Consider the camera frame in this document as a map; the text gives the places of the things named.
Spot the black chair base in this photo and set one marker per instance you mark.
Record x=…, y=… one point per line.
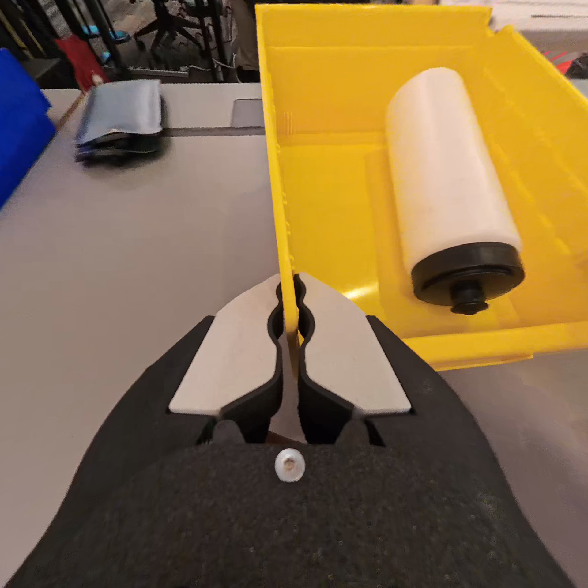
x=174, y=27

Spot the yellow storage bin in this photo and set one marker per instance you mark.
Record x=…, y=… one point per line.
x=330, y=206

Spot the grey foil pouch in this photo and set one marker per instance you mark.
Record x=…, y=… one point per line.
x=119, y=115

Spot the red bag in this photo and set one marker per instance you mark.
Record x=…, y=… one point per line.
x=80, y=59

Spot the blue storage bin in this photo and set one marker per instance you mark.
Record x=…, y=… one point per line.
x=20, y=128

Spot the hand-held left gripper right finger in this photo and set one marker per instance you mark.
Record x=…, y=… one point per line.
x=349, y=367

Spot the black bottle lid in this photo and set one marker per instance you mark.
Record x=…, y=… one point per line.
x=464, y=275

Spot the white plastic bottle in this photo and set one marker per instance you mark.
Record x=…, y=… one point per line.
x=441, y=160

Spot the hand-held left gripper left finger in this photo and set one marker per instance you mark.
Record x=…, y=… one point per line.
x=220, y=367

